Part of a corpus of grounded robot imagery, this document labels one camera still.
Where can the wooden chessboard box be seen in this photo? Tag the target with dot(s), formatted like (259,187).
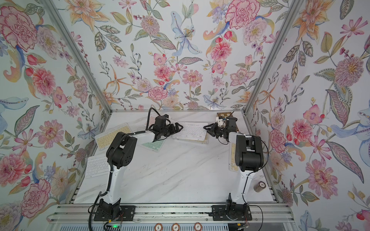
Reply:
(225,115)

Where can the aluminium frame post right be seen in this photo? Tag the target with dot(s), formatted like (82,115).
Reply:
(292,13)

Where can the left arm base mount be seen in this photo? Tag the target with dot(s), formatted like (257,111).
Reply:
(113,212)

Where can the aluminium front rail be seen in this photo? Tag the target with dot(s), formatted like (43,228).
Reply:
(174,213)

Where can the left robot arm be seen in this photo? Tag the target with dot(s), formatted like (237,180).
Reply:
(122,149)

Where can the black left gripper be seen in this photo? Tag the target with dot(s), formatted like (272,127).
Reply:
(174,131)

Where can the aluminium frame post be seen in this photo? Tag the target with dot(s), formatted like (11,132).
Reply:
(67,37)
(292,13)

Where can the yellow keyboard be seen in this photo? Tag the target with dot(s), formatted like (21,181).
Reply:
(231,159)
(104,140)
(204,142)

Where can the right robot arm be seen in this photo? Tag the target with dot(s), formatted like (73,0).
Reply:
(247,151)

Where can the mint green keyboard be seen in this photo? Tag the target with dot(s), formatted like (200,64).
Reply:
(153,146)

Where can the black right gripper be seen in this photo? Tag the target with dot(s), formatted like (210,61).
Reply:
(213,130)

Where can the aluminium frame post left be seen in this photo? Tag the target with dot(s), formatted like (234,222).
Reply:
(67,37)

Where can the tape roll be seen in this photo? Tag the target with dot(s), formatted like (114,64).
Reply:
(258,187)

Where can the pink keyboard back left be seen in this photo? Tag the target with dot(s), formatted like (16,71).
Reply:
(151,121)

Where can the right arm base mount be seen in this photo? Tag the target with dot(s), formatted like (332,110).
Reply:
(231,211)

